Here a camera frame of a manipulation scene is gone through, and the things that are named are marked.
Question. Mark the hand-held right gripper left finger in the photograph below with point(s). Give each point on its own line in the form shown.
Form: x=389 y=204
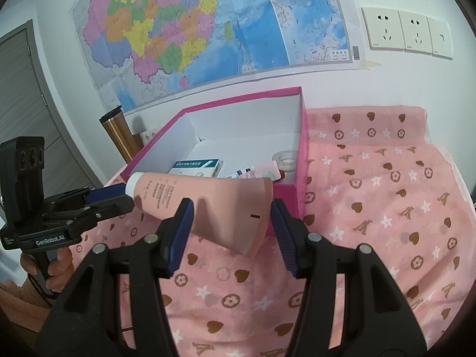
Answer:
x=180 y=234

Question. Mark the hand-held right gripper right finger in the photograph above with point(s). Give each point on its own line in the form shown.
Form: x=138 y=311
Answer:
x=284 y=236

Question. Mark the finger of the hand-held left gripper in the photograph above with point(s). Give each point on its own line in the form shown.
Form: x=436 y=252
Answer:
x=106 y=192
x=111 y=206

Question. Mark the salmon pink tube white cap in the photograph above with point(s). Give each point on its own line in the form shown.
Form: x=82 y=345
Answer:
x=208 y=200

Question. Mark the teal white medicine box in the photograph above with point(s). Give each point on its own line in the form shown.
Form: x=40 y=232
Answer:
x=197 y=167

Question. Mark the long blue white ointment box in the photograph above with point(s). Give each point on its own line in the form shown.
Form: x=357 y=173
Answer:
x=241 y=173

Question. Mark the pink cardboard box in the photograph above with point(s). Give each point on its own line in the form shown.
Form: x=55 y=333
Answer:
x=301 y=148

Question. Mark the person's left forearm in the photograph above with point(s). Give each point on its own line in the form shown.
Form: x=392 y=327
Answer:
x=18 y=303

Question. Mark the person's left hand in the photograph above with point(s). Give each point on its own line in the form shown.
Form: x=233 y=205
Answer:
x=59 y=269

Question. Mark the gold tumbler with black lid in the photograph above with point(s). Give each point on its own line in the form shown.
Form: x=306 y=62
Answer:
x=119 y=137

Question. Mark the clear tape roll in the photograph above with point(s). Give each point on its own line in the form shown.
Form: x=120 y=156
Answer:
x=284 y=163

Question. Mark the cream star-printed cloth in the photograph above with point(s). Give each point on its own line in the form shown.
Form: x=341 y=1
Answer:
x=150 y=134

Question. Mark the grey wardrobe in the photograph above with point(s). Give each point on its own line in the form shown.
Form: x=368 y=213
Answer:
x=37 y=93

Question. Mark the pink printed cloth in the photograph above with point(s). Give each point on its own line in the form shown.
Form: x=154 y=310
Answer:
x=372 y=212

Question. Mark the beige tape strip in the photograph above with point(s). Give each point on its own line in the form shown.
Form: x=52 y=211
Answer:
x=372 y=64

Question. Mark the colourful wall map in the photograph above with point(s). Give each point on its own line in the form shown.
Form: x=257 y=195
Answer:
x=186 y=26

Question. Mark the white wall socket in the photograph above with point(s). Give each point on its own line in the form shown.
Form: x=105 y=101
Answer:
x=415 y=31
x=385 y=28

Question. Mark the white wall switch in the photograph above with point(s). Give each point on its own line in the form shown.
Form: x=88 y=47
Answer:
x=440 y=39

